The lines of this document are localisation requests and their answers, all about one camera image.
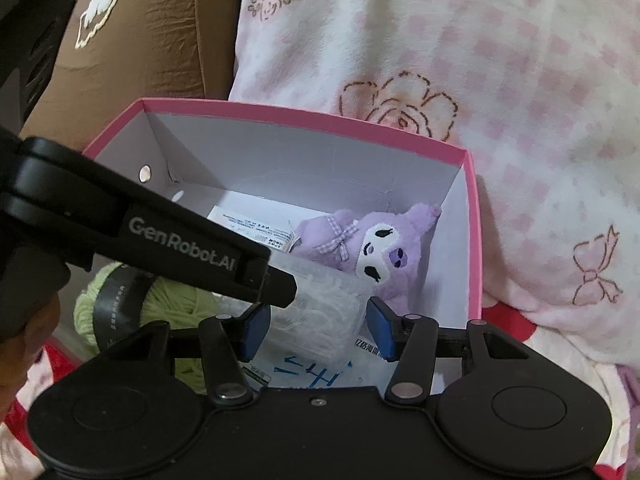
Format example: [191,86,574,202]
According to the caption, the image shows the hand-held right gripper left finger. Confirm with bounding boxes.
[115,304,272,407]

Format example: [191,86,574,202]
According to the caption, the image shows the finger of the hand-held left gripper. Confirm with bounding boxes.
[240,262,301,309]

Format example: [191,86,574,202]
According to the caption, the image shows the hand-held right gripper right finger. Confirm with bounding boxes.
[367,297,531,406]

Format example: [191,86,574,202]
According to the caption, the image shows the clear plastic box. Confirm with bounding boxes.
[220,252,373,363]

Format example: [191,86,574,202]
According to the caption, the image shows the purple plush toy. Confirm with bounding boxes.
[292,202,443,316]

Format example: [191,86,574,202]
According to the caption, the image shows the green yarn ball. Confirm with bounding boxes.
[74,261,221,396]

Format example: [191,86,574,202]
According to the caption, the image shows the pink cardboard box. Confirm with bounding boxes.
[42,97,483,396]

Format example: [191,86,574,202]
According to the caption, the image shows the person's left hand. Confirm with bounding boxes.
[0,304,62,376]

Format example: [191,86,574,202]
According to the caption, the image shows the white packet blue writing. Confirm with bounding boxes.
[240,330,401,391]

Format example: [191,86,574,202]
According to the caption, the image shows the white labelled packet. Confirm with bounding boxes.
[207,205,296,253]

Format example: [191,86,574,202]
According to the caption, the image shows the red white printed blanket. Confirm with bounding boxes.
[0,300,640,480]

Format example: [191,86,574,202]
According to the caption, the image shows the brown pillow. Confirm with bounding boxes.
[20,0,246,151]

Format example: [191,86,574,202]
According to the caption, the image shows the purple cloth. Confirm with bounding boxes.
[615,364,640,401]

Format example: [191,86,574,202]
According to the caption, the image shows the pink white floral blanket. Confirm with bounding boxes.
[227,0,640,366]

